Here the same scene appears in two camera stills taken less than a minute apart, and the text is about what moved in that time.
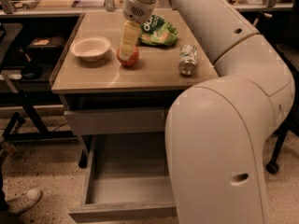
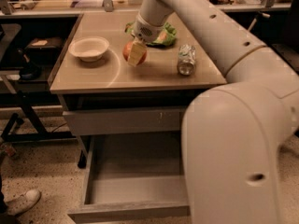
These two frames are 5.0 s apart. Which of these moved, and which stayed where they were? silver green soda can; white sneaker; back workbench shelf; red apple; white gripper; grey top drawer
Moved: white gripper; red apple
Stayed: grey top drawer; back workbench shelf; silver green soda can; white sneaker
